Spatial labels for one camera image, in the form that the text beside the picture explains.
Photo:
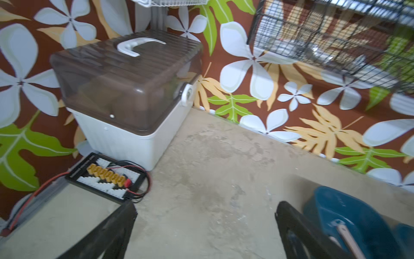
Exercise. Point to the black wire basket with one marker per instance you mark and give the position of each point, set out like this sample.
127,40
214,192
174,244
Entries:
371,41

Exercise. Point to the brown lidded white container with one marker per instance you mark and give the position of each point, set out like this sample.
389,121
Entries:
131,94

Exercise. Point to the yellow connector power board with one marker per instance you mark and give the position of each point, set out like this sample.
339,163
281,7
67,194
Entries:
117,180

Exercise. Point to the right teal storage box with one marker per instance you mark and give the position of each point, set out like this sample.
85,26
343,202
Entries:
404,235

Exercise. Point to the pink folding knife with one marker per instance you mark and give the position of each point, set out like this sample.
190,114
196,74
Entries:
350,241

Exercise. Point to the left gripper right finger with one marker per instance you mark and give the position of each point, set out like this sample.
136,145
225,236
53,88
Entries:
301,239

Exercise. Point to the left teal storage box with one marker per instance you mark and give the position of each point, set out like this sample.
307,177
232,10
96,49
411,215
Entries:
329,208

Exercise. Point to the teal storage box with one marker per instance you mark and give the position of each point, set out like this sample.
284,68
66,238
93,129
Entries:
404,235
329,208

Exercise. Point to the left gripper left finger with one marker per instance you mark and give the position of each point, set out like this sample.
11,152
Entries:
108,240

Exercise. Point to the white wire basket left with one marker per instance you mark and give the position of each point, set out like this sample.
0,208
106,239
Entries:
169,3

